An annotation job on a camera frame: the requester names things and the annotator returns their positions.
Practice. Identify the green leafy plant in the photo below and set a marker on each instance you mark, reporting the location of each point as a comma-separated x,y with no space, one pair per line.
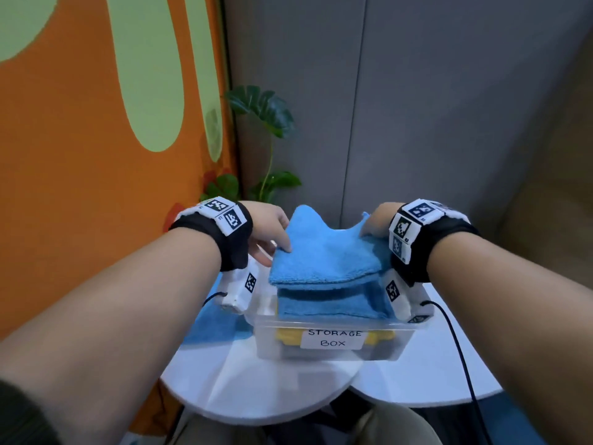
264,106

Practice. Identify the dark green shirt sleeve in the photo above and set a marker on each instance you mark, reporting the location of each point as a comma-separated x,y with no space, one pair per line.
23,417

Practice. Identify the black left wristband with markers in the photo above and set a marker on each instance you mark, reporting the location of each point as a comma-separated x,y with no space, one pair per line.
231,254

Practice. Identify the black right wristband with markers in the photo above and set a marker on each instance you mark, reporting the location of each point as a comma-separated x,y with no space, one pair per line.
440,231

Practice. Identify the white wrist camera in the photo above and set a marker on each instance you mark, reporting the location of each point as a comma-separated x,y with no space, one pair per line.
236,294
403,301

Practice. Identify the person's right hand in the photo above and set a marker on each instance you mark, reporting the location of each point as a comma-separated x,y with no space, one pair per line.
380,220

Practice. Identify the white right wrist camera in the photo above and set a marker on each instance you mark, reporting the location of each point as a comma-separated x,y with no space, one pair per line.
403,301

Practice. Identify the person's right forearm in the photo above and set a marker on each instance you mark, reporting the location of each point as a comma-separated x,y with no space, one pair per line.
519,319

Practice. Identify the person's left hand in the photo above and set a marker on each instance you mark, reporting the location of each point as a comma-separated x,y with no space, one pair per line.
268,222

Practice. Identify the person's left leg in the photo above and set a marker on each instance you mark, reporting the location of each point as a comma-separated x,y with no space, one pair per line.
213,431

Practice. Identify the clear plastic storage box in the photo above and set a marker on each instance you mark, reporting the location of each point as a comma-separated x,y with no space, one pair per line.
268,352

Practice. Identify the black wristband with markers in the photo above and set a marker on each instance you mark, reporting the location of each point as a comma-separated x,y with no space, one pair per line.
231,254
440,231

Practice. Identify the person's right leg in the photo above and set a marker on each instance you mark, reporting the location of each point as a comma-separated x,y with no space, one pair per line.
398,426

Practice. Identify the yellow towel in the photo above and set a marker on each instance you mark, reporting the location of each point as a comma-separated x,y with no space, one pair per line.
287,337

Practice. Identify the person's left forearm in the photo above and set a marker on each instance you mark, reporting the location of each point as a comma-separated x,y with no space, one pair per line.
102,329

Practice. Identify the person's leg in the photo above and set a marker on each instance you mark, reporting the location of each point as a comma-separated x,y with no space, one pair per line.
213,431
398,426

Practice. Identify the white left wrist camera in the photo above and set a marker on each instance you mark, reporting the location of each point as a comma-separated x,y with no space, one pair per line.
236,294

